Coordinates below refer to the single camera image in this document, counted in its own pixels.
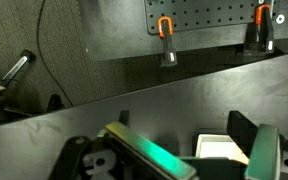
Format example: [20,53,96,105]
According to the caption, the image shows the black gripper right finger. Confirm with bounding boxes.
[244,123,281,180]

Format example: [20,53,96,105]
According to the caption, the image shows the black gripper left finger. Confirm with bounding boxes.
[104,121,199,180]

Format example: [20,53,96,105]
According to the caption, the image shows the orange and white book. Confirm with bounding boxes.
[195,133,251,167]

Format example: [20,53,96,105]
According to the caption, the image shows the black orange spring clamp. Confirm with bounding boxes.
[243,3,276,56]
[157,15,179,68]

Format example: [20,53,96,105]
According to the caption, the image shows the black mounting platform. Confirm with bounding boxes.
[76,0,288,62]

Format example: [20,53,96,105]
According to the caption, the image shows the silver rod with black cap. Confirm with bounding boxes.
[0,49,37,90]

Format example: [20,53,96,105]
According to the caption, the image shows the thin black floor cable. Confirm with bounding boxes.
[35,0,74,108]

